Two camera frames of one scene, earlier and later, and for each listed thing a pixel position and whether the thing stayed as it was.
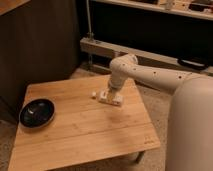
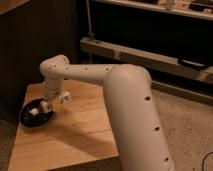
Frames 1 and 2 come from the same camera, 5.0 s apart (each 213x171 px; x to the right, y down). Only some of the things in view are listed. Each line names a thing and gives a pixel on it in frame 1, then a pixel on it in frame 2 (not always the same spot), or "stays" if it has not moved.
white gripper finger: [104, 94] to [55, 104]
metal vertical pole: [91, 35] stays
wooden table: [83, 128] stays
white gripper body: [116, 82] to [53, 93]
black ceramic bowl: [37, 113] stays
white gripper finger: [117, 98] to [46, 104]
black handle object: [193, 63] stays
